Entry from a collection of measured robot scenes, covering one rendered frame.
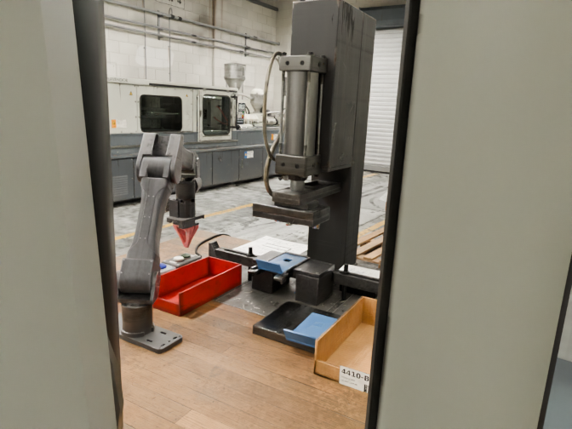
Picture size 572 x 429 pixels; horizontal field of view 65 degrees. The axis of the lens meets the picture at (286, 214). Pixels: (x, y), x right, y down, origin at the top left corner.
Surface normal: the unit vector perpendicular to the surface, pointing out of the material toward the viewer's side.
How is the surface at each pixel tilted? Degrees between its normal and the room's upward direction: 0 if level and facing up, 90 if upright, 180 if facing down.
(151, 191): 54
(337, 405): 0
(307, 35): 90
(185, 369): 0
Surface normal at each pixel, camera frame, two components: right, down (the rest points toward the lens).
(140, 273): 0.00, -0.38
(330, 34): -0.49, 0.18
